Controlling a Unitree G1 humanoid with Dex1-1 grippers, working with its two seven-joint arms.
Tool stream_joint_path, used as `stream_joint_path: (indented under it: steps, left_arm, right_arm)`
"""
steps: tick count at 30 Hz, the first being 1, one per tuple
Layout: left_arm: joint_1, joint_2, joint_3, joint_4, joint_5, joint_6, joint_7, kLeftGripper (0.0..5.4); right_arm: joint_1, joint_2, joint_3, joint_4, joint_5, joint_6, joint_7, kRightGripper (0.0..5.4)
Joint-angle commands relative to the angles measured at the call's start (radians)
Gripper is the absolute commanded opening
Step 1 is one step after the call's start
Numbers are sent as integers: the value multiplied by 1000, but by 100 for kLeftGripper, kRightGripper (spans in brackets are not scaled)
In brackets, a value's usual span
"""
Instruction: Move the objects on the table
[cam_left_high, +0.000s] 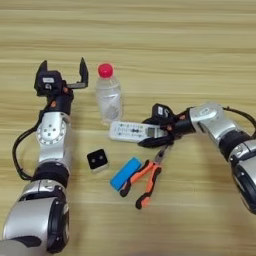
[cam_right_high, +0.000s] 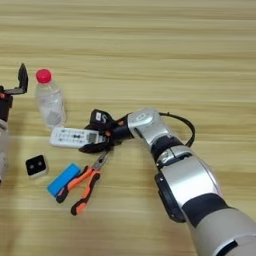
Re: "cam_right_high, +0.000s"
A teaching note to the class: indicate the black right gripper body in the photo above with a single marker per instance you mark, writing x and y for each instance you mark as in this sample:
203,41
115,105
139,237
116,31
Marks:
120,131

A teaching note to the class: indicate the white remote control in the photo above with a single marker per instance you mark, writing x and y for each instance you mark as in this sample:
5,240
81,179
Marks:
71,137

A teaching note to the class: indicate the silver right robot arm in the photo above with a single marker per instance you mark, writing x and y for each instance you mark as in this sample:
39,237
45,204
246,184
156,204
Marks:
186,180

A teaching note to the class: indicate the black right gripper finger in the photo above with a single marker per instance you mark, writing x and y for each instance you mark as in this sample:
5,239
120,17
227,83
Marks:
95,147
91,127

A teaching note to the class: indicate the small black white cube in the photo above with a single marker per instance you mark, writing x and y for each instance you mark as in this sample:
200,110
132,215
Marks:
36,165

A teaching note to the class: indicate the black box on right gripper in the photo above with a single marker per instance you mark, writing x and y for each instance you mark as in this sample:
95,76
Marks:
100,118

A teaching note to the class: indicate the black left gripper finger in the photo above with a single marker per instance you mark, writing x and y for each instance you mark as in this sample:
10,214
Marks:
23,78

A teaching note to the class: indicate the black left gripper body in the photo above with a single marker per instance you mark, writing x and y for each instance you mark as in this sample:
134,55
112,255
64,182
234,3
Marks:
5,106

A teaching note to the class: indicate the clear bottle with red cap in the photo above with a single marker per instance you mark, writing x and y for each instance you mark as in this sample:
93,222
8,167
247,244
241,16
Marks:
50,100

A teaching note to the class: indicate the orange black pliers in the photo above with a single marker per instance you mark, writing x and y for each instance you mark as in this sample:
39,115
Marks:
86,181

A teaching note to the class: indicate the blue rectangular block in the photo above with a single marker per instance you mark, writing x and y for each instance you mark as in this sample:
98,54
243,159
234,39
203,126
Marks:
63,178

